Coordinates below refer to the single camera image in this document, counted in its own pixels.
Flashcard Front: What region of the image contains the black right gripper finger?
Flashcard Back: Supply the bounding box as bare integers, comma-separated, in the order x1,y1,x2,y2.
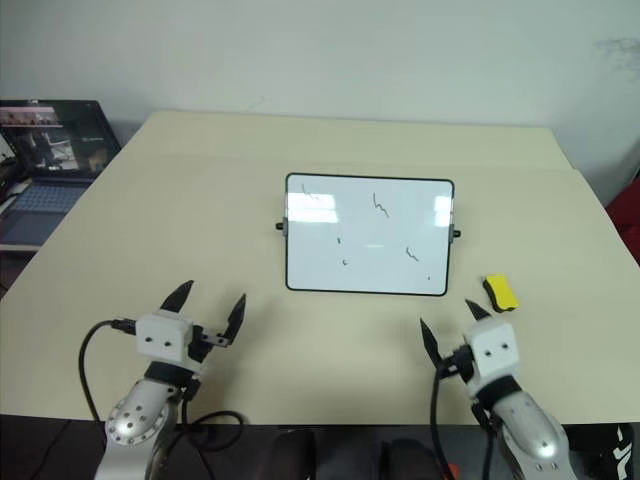
464,298,494,324
418,317,444,369

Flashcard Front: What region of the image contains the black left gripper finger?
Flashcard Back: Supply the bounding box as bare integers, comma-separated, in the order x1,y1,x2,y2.
222,293,248,347
160,279,196,318

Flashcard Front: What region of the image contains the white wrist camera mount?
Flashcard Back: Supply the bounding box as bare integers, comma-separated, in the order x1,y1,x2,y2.
461,319,522,387
135,309,204,374

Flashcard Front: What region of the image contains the dark rounded shape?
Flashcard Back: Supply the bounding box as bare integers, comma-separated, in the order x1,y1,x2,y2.
267,427,322,480
381,437,443,480

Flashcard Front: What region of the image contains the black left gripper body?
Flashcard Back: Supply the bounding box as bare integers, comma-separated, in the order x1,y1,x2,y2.
188,324,231,364

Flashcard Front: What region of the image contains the open dark laptop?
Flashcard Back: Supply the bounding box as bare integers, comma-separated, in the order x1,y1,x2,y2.
0,98,123,246

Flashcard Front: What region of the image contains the red fabric object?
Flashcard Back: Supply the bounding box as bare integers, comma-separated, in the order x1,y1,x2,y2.
603,188,640,242

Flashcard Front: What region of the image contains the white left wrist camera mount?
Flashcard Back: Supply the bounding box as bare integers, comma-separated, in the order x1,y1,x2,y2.
135,309,204,374

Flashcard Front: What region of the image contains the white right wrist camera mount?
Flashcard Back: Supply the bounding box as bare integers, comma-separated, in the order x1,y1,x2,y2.
461,319,522,387

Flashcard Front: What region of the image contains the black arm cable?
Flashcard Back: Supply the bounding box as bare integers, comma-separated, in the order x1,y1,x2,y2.
429,367,497,480
77,317,249,480

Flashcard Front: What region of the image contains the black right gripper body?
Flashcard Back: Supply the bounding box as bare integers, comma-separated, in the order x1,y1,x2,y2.
441,344,477,384

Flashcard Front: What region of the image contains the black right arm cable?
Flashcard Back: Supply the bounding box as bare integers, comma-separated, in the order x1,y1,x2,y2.
429,367,497,480

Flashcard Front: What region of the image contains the black shoe with white marking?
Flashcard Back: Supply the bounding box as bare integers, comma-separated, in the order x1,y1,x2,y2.
611,423,640,480

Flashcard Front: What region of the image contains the yellow and black eraser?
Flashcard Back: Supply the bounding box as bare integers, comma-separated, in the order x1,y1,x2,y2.
480,272,521,316

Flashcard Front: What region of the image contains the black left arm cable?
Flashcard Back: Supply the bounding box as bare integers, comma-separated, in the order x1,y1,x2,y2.
77,317,249,480

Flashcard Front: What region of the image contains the small black-framed whiteboard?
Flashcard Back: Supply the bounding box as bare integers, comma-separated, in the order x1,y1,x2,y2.
273,172,463,298

